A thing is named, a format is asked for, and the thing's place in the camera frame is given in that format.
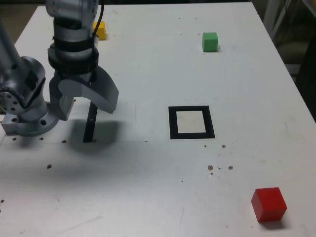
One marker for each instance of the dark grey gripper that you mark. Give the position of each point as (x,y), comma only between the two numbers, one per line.
(76,76)

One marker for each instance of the yellow cube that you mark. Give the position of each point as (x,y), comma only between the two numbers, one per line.
(101,32)

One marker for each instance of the green cube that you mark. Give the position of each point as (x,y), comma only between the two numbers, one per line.
(209,42)

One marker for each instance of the red cube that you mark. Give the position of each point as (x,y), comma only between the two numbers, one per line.
(269,205)

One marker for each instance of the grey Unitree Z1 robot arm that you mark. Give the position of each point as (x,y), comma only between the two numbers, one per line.
(24,71)

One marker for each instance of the black tape square outline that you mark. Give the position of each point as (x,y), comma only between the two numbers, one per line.
(172,123)

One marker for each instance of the black tape strip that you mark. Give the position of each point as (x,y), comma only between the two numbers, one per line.
(89,128)

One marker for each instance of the grey metal rack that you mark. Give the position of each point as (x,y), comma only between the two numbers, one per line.
(293,68)

